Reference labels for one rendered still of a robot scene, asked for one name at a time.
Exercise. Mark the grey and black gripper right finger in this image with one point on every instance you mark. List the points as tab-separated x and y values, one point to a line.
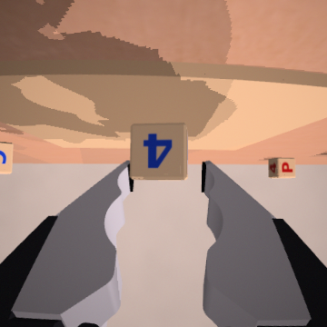
259	272

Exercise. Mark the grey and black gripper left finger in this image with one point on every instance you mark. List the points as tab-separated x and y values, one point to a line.
66	271

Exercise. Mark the tan flat mat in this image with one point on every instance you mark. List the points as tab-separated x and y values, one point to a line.
93	103

